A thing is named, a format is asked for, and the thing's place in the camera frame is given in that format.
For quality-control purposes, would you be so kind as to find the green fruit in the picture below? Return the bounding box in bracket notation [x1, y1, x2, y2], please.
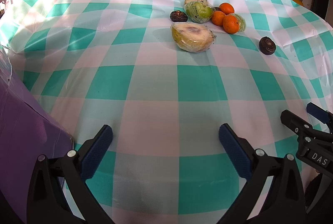
[230, 13, 247, 32]

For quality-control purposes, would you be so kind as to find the orange tangerine front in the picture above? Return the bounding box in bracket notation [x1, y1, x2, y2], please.
[222, 14, 239, 34]

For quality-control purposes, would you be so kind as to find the orange tangerine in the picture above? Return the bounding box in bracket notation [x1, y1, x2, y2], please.
[219, 3, 235, 15]
[222, 14, 239, 34]
[211, 11, 226, 26]

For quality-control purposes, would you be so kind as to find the large pear half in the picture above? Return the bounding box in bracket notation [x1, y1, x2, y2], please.
[170, 22, 216, 53]

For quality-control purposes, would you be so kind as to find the green kiwi half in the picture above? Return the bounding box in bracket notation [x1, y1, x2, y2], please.
[183, 1, 214, 24]

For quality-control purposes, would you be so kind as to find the orange tangerine back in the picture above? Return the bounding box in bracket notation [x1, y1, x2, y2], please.
[219, 3, 235, 15]

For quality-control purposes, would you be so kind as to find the small pear half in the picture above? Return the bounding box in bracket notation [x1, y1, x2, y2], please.
[184, 0, 209, 5]

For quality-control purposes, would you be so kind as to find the purple cardboard box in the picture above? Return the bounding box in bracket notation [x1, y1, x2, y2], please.
[0, 49, 72, 222]

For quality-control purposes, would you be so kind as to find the teal checkered tablecloth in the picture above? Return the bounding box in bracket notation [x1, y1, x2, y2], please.
[1, 0, 332, 223]

